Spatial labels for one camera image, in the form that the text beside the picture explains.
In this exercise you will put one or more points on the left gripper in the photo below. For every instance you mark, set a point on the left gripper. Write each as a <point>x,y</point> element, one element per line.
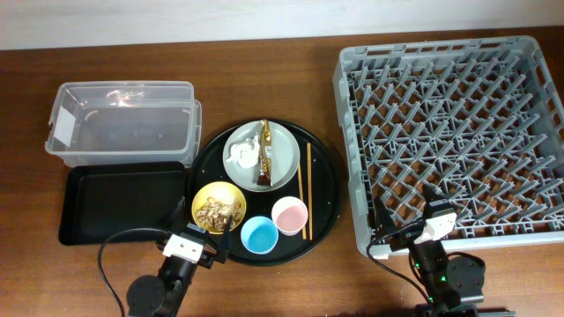
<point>207,258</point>

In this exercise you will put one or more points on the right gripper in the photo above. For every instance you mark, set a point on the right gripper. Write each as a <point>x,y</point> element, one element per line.
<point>404,238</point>

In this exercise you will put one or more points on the yellow bowl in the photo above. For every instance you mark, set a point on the yellow bowl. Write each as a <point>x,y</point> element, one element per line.
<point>221,190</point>

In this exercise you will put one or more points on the blue cup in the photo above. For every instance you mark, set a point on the blue cup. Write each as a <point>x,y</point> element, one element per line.
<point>259,235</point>

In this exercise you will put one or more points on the pink cup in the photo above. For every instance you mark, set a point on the pink cup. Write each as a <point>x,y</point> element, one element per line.
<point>290,215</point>

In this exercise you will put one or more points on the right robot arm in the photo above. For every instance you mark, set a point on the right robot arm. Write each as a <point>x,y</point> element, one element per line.
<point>451,284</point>

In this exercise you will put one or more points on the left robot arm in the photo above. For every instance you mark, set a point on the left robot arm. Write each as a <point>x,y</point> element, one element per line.
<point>163,294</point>

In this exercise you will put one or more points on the grey dishwasher rack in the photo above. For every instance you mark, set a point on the grey dishwasher rack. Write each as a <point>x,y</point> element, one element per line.
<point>479,121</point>

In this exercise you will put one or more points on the food scraps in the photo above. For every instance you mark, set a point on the food scraps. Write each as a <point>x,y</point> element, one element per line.
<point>214,215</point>

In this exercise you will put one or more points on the gold brown snack wrapper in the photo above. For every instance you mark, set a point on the gold brown snack wrapper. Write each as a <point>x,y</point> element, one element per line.
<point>264,178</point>

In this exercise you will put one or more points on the round black serving tray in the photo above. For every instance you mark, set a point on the round black serving tray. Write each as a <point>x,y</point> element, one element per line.
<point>208,167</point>

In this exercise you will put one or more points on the crumpled white tissue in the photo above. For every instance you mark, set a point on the crumpled white tissue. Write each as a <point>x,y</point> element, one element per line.
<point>245,153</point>

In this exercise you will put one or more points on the black rectangular tray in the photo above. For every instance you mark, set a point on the black rectangular tray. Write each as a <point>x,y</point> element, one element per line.
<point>100,201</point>

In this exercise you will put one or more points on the left wooden chopstick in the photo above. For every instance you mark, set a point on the left wooden chopstick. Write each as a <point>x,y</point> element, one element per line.
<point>301,196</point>

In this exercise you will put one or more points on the wooden chopstick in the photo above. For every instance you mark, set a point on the wooden chopstick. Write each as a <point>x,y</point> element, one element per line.
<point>301,196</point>
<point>310,192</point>

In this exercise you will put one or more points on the right wooden chopstick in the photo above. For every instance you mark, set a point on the right wooden chopstick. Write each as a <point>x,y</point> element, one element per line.
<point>310,192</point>

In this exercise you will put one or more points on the grey round plate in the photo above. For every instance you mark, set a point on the grey round plate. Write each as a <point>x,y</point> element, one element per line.
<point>285,157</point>

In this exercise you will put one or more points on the clear plastic storage bin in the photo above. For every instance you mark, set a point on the clear plastic storage bin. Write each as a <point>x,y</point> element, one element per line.
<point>122,122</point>

